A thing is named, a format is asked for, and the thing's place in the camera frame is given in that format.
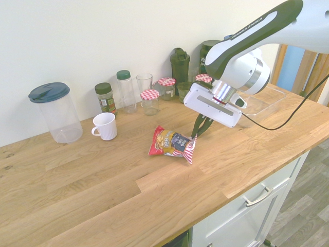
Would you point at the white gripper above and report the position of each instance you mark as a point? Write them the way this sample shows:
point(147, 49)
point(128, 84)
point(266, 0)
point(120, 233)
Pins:
point(200, 99)

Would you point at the red striped BBQ chip bag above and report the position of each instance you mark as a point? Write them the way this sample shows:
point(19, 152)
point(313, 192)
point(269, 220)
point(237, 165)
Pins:
point(172, 145)

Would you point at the clear rectangular plastic container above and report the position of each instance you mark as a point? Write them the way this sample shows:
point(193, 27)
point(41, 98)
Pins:
point(264, 100)

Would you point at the green translucent plastic cup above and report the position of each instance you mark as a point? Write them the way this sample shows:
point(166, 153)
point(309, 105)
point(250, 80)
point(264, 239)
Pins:
point(183, 94)

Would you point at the glass jar red gingham lid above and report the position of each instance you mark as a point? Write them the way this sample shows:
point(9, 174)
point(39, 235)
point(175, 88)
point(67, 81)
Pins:
point(167, 90)
point(149, 103)
point(203, 77)

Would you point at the dark green shaker bottle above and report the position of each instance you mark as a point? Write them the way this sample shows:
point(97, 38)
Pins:
point(180, 67)

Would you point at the dark green Vega protein tub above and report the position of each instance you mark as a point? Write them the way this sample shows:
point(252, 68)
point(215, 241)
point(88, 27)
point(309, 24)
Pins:
point(205, 56)

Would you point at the clear drinking glass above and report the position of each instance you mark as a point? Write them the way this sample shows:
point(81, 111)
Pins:
point(144, 82)

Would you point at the clear bottle green cap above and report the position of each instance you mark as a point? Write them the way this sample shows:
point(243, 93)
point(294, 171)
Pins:
point(126, 92)

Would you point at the white mug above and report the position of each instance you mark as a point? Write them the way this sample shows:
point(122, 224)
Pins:
point(105, 126)

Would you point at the spice jar dark lid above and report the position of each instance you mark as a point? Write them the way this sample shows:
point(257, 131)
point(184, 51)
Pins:
point(106, 100)

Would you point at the blue door panel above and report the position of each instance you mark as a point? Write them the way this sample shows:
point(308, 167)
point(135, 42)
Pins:
point(293, 67)

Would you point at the clear pitcher dark teal lid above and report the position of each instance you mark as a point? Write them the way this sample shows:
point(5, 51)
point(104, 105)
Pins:
point(61, 115)

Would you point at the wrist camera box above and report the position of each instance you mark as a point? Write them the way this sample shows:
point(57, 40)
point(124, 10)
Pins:
point(240, 102)

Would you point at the wooden door frame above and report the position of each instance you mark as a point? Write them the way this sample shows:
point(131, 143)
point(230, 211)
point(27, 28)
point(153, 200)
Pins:
point(312, 72)

